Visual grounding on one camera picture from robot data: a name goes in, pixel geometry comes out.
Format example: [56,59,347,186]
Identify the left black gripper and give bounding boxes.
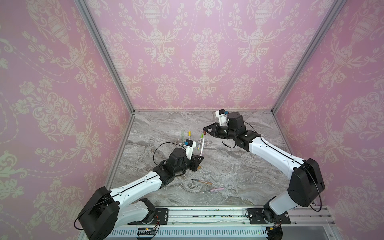
[174,154,205,176]

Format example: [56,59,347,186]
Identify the white marker bright green cap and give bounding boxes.
[200,136,205,156]

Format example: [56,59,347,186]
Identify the white green marker pen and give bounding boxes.
[198,132,204,151]

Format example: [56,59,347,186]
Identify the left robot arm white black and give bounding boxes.
[75,148,204,240]

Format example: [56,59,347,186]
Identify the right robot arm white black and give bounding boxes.
[203,109,325,223]

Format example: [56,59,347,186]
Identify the brown fountain pen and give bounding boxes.
[191,179,213,185]

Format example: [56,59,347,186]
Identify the pink fountain pen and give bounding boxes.
[203,187,225,193]

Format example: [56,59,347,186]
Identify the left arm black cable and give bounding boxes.
[73,141,187,231]

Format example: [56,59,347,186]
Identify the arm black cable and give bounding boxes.
[221,121,323,213]
[73,141,187,231]

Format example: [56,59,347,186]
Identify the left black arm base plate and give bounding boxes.
[129,208,170,225]

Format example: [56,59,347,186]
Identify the white vented cable duct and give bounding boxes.
[107,226,268,240]

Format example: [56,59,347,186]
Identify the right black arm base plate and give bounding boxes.
[245,208,291,225]

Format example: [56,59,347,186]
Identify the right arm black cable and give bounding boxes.
[221,121,323,213]

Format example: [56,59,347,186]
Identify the aluminium front rail frame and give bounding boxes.
[113,206,342,240]

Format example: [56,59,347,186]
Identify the right aluminium corner post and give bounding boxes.
[271,0,347,116]

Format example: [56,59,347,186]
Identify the aluminium corner post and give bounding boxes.
[74,0,135,116]
[271,0,347,116]

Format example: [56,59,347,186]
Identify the left aluminium corner post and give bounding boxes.
[74,0,135,116]

